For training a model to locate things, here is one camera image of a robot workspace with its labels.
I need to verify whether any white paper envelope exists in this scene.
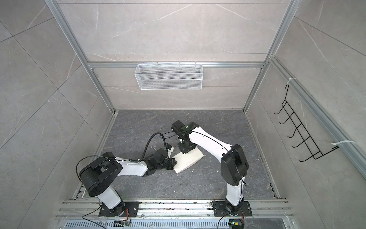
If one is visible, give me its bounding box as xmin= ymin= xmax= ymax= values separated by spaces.
xmin=173 ymin=148 xmax=204 ymax=174

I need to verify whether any aluminium frame right rail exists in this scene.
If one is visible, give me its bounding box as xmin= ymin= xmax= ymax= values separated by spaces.
xmin=269 ymin=55 xmax=366 ymax=177

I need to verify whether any aluminium frame right post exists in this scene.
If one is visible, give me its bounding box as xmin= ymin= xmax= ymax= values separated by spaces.
xmin=243 ymin=0 xmax=302 ymax=115

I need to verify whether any aluminium frame post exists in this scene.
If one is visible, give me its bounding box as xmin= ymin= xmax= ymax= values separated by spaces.
xmin=243 ymin=0 xmax=302 ymax=115
xmin=45 ymin=0 xmax=115 ymax=114

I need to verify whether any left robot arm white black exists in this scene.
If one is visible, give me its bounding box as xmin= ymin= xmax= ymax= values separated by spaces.
xmin=77 ymin=144 xmax=177 ymax=210

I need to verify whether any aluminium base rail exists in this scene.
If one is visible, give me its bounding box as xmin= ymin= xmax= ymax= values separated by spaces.
xmin=55 ymin=198 xmax=294 ymax=219

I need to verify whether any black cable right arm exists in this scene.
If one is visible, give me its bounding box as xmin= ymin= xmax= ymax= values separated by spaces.
xmin=159 ymin=130 xmax=246 ymax=187

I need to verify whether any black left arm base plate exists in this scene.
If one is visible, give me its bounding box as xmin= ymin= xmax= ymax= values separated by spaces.
xmin=98 ymin=201 xmax=140 ymax=218

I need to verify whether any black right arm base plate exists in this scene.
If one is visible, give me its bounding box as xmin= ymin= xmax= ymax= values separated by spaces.
xmin=211 ymin=200 xmax=253 ymax=217

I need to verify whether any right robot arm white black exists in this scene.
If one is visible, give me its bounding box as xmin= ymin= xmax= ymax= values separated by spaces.
xmin=172 ymin=120 xmax=249 ymax=215

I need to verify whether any aluminium frame left post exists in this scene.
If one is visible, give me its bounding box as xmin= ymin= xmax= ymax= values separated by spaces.
xmin=45 ymin=0 xmax=115 ymax=114

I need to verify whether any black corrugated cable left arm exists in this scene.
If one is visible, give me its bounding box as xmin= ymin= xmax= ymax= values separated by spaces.
xmin=75 ymin=132 xmax=168 ymax=184

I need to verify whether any white wire mesh basket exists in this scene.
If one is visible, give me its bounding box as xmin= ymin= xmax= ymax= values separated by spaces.
xmin=134 ymin=65 xmax=204 ymax=90

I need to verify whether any grey slotted cable duct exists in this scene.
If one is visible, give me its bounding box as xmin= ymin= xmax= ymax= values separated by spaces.
xmin=62 ymin=219 xmax=238 ymax=229

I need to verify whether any aluminium frame back rail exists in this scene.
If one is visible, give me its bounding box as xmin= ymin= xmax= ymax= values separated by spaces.
xmin=88 ymin=61 xmax=265 ymax=68

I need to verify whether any aluminium frame rail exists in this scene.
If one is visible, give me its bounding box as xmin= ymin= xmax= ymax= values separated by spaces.
xmin=269 ymin=55 xmax=366 ymax=177
xmin=88 ymin=61 xmax=265 ymax=68

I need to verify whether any black wire hook rack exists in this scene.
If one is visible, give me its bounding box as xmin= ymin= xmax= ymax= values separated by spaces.
xmin=274 ymin=85 xmax=339 ymax=162

